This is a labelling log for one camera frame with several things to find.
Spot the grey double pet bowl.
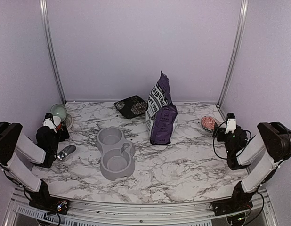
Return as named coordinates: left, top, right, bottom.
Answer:
left=97, top=127, right=136, bottom=181

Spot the black floral square plate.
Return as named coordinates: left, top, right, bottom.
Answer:
left=114, top=95, right=148, bottom=119

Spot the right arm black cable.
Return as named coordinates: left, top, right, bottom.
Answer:
left=212, top=121, right=231, bottom=161

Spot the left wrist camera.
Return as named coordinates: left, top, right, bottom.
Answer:
left=42, top=113, right=55, bottom=129

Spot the aluminium frame post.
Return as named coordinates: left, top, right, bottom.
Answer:
left=217, top=0, right=249, bottom=108
left=40, top=0, right=67, bottom=105

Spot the grey round plate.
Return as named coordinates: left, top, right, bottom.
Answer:
left=64, top=113, right=73, bottom=130

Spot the red and white bowl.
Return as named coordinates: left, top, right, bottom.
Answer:
left=53, top=115, right=61, bottom=127

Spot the metal food scoop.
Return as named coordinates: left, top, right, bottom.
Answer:
left=57, top=145, right=76, bottom=161

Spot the front aluminium rail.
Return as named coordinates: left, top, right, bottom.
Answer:
left=3, top=188, right=278, bottom=226

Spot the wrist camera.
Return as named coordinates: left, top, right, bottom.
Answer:
left=226, top=113, right=236, bottom=134
left=42, top=113, right=55, bottom=129

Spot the purple pet food bag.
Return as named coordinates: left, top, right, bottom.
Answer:
left=145, top=73, right=178, bottom=145

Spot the left aluminium frame post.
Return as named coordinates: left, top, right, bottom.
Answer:
left=40, top=0, right=67, bottom=105

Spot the right aluminium frame post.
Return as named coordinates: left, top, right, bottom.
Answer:
left=217, top=0, right=249, bottom=108

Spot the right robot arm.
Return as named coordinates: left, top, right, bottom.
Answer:
left=212, top=121, right=291, bottom=211

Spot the red patterned small bowl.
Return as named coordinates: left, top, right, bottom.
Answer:
left=201, top=116, right=220, bottom=133

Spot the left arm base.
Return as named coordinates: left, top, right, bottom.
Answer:
left=29, top=198, right=70, bottom=215

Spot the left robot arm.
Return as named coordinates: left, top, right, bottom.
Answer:
left=0, top=122, right=61, bottom=210

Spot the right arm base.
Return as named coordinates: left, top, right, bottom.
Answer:
left=209, top=199, right=253, bottom=216

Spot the pale green ceramic bowl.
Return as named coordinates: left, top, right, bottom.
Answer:
left=50, top=104, right=67, bottom=121

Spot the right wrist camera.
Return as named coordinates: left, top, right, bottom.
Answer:
left=226, top=113, right=236, bottom=134

